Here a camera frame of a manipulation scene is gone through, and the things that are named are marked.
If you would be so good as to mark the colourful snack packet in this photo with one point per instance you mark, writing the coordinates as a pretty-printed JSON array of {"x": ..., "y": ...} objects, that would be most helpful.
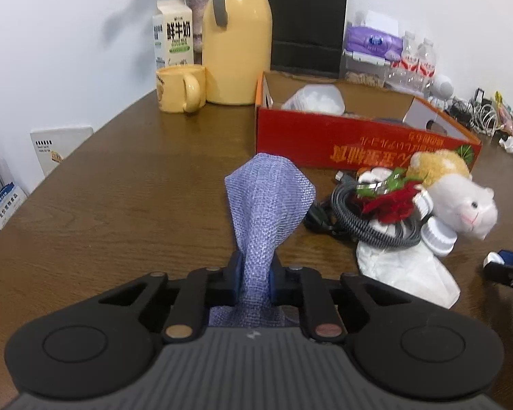
[{"x": 508, "y": 113}]

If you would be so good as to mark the white robot speaker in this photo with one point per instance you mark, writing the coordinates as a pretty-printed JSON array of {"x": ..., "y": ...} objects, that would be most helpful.
[{"x": 441, "y": 87}]

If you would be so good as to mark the white ribbed flip cap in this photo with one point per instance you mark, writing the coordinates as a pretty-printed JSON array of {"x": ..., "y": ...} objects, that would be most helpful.
[{"x": 438, "y": 237}]

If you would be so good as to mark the black paper bag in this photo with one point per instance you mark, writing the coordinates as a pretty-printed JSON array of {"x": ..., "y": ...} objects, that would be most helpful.
[{"x": 308, "y": 17}]

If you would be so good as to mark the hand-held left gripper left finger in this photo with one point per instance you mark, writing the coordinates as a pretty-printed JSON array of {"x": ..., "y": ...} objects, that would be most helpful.
[{"x": 237, "y": 275}]

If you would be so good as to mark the small black device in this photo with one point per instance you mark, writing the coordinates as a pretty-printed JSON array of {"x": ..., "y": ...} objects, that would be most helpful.
[{"x": 479, "y": 96}]

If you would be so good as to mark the purple tissue pack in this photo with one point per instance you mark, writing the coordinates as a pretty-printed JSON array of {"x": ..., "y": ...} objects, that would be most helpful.
[{"x": 372, "y": 42}]

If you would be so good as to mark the white printed carton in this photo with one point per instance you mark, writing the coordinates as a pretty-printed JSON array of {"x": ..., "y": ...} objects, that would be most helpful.
[{"x": 60, "y": 149}]

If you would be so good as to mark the purple woven cloth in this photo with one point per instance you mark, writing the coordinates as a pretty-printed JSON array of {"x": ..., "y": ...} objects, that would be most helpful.
[{"x": 260, "y": 205}]

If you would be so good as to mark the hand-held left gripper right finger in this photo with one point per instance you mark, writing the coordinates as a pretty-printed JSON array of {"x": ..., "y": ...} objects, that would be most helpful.
[{"x": 274, "y": 279}]

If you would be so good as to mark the white yellow plush hamster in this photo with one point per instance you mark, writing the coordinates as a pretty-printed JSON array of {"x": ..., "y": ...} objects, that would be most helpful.
[{"x": 457, "y": 196}]

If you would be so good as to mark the clear water bottle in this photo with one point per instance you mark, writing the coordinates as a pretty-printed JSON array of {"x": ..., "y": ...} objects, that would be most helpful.
[
  {"x": 406, "y": 59},
  {"x": 427, "y": 66}
]

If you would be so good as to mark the yellow mug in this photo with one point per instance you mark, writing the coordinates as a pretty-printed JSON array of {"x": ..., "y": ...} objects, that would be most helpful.
[{"x": 175, "y": 89}]

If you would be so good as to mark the red fabric rose corsage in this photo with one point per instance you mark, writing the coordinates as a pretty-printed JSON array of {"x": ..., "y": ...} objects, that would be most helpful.
[{"x": 393, "y": 203}]

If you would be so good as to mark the clear food container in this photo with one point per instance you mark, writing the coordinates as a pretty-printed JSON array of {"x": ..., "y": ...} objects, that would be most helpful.
[{"x": 363, "y": 77}]

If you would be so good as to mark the white milk carton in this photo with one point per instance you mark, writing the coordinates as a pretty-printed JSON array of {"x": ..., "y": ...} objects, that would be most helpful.
[{"x": 177, "y": 34}]

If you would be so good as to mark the yellow thermos jug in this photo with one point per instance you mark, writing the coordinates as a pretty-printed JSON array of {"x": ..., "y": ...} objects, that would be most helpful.
[{"x": 239, "y": 51}]

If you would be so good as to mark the red cardboard box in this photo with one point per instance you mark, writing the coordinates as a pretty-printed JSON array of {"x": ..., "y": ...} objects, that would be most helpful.
[{"x": 308, "y": 136}]

